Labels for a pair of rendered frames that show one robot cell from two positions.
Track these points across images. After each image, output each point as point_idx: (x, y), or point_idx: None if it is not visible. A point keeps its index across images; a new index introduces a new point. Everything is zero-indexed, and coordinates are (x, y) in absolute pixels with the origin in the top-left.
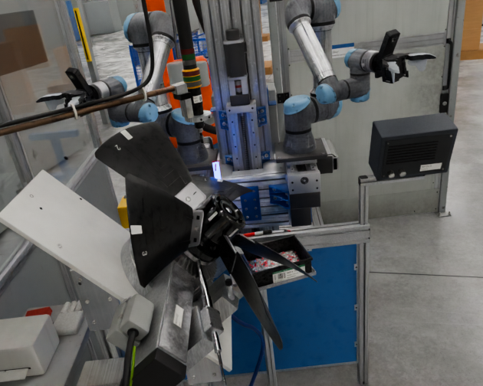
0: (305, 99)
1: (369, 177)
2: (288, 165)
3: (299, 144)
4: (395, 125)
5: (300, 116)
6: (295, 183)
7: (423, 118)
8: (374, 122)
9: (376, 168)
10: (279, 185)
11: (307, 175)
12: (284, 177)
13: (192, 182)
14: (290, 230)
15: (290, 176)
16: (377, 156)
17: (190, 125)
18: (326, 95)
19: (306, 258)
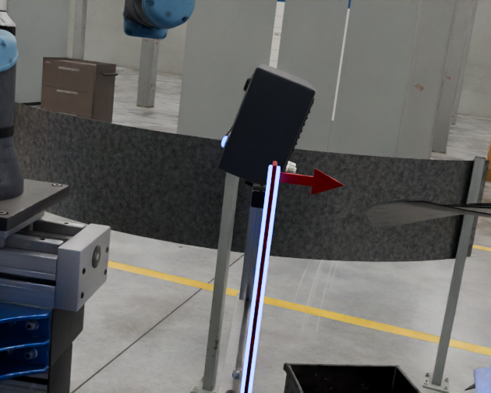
0: (9, 32)
1: (265, 187)
2: (8, 235)
3: (13, 166)
4: (281, 74)
5: (13, 80)
6: (86, 270)
7: (271, 68)
8: (262, 68)
9: (280, 164)
10: None
11: (100, 240)
12: None
13: (473, 210)
14: (241, 370)
15: (83, 251)
16: (287, 136)
17: None
18: (194, 1)
19: (366, 385)
